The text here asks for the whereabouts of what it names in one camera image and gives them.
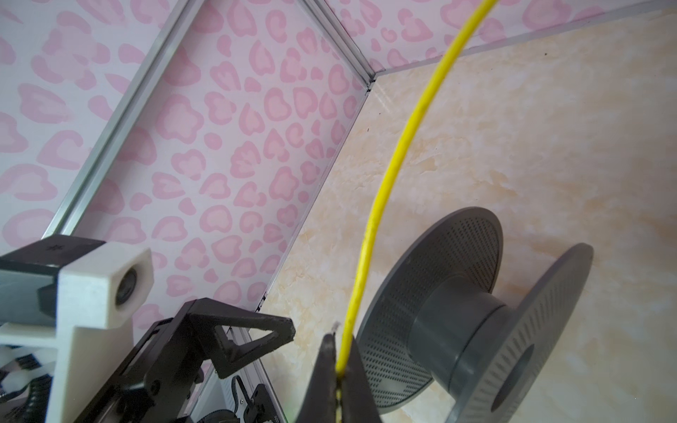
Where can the aluminium frame diagonal strut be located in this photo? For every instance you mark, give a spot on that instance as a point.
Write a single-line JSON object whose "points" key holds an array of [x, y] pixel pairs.
{"points": [[124, 118]]}

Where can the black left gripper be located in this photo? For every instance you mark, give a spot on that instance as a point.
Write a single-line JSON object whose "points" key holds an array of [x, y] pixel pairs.
{"points": [[155, 382]]}

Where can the dark grey cable spool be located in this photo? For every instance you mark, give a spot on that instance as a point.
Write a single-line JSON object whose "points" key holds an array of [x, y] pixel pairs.
{"points": [[435, 319]]}

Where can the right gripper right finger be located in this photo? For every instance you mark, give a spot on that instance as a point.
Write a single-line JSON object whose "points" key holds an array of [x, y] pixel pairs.
{"points": [[356, 399]]}

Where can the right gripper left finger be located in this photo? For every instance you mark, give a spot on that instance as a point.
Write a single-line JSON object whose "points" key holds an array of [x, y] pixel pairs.
{"points": [[320, 401]]}

